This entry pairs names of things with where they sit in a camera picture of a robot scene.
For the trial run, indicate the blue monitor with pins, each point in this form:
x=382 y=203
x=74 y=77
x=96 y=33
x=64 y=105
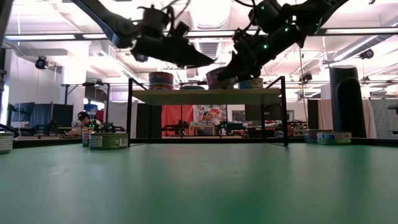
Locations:
x=23 y=112

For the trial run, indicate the white label seafood can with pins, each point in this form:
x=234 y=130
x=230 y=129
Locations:
x=5 y=143

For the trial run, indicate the colourful poster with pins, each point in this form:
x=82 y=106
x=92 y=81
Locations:
x=214 y=109

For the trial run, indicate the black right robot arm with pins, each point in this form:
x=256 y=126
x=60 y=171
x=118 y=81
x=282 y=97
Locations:
x=295 y=28

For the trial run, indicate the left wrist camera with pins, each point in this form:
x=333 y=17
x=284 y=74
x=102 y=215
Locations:
x=181 y=30

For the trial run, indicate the silver lid seafood can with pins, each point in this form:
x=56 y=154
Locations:
x=86 y=140

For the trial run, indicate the tall blue red salmon can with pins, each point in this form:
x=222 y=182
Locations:
x=160 y=87
x=160 y=77

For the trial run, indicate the green table mat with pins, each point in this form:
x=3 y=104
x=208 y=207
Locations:
x=186 y=186

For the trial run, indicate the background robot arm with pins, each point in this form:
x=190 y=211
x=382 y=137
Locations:
x=174 y=127
x=230 y=126
x=109 y=127

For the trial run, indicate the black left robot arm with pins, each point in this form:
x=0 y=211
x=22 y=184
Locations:
x=105 y=18

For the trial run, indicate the wooden shelf black frame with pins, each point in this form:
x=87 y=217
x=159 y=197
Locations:
x=208 y=97

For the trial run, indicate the flat seafood can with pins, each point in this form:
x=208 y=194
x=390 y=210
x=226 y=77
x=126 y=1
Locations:
x=311 y=136

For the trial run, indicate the beige curtain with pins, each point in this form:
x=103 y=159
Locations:
x=325 y=113

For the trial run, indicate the person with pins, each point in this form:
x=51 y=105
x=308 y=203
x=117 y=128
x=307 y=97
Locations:
x=207 y=116
x=81 y=123

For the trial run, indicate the black background frame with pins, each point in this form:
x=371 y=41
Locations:
x=107 y=99

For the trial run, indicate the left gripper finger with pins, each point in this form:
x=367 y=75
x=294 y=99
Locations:
x=174 y=54

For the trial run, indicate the black perforated tower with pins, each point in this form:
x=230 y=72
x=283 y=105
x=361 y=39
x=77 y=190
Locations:
x=346 y=102

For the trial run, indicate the black ceiling spotlight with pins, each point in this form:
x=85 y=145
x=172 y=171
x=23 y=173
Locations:
x=141 y=58
x=41 y=63
x=306 y=76
x=367 y=53

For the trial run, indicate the dark monitor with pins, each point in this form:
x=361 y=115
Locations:
x=62 y=113

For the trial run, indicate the silver ceiling air duct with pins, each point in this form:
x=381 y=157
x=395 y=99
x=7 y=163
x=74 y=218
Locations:
x=210 y=46

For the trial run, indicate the pink label seafood can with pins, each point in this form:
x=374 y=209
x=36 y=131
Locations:
x=217 y=79

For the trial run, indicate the black chair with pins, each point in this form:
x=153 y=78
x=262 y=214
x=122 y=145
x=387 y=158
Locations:
x=393 y=107

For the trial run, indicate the red curtain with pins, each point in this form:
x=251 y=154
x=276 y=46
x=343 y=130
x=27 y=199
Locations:
x=175 y=115

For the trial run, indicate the blue albacore tuna can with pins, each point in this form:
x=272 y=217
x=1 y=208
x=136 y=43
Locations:
x=191 y=88

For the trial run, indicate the grey patterned panel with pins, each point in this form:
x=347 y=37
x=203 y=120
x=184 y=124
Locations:
x=384 y=115

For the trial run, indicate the green label seafood can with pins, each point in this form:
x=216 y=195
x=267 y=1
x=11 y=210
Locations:
x=109 y=141

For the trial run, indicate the black partition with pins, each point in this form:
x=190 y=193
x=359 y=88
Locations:
x=149 y=121

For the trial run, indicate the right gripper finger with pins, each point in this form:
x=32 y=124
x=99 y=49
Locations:
x=239 y=76

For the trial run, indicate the black table frame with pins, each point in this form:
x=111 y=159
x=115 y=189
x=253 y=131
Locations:
x=186 y=140

